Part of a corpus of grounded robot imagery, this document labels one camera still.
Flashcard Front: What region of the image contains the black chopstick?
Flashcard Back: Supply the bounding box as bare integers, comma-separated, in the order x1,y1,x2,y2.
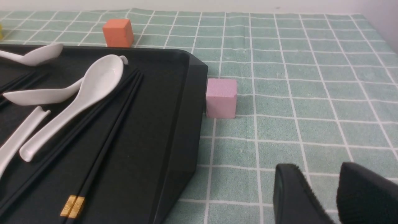
0,69,139,215
0,72,49,110
58,71,144,224
0,71,35,94

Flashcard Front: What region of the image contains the white spoon curved middle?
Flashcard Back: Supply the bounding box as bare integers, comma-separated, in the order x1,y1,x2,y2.
3,55,129,106

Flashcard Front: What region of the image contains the green checkered tablecloth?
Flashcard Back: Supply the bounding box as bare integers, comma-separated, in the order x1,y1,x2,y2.
1,8,397,224

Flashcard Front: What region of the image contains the orange cube block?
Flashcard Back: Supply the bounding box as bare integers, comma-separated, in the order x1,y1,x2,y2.
102,19,134,47

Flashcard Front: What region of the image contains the black plastic tray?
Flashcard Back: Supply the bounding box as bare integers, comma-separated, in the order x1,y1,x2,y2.
1,46,208,224

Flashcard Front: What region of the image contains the white spoon bottom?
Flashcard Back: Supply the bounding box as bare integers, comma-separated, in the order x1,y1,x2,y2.
0,106,51,176

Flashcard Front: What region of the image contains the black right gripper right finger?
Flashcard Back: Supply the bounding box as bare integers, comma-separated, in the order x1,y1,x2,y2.
336,162,398,224

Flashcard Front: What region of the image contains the white spoon top left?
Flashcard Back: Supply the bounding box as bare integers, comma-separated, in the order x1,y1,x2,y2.
0,43,64,67

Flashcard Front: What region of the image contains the black chopstick right inner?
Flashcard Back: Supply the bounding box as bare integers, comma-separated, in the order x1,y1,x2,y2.
0,69,139,215

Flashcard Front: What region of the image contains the pink cube block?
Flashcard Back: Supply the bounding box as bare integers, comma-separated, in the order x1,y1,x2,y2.
206,78,238,119

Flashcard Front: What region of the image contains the black chopstick far left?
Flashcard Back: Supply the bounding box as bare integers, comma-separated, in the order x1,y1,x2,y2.
0,71,35,94

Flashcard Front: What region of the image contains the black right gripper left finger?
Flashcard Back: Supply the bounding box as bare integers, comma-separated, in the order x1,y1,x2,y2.
273,164,334,224

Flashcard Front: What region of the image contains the white spoon upright right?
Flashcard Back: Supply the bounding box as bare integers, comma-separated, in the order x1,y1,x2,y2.
19,55,128,162

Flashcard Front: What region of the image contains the black chopstick right outer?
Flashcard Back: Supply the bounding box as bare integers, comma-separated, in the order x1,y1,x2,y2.
58,71,144,224

